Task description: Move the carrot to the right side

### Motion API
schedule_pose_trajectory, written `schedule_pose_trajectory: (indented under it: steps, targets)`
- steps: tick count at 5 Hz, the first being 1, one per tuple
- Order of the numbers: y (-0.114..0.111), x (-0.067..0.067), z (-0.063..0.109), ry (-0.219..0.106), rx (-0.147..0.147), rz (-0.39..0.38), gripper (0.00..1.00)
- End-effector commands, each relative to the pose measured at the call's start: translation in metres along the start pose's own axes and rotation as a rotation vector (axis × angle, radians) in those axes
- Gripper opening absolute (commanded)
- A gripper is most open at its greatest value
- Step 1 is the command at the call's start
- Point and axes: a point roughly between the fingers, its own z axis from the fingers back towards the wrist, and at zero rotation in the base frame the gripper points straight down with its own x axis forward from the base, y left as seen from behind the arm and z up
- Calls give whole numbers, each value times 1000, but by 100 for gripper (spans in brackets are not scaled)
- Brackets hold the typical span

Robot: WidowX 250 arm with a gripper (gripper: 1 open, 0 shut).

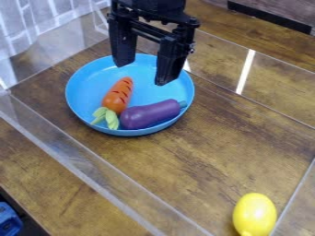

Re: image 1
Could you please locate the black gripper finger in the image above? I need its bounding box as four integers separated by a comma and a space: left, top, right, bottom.
108, 14, 137, 67
155, 36, 191, 86

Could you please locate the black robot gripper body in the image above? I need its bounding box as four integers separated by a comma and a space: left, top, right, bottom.
108, 0, 199, 43

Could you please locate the orange toy carrot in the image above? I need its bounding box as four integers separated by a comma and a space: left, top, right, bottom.
91, 77, 133, 130

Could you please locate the white checkered curtain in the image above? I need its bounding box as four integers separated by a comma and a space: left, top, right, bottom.
0, 0, 111, 60

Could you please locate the purple toy eggplant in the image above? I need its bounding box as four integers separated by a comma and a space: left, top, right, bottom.
119, 99, 187, 130

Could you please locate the clear acrylic barrier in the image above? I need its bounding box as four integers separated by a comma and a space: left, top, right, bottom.
0, 6, 315, 236

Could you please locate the yellow toy lemon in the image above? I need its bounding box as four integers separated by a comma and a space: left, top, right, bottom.
232, 193, 276, 236

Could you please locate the blue object at corner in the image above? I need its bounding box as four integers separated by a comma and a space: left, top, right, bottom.
0, 202, 24, 236

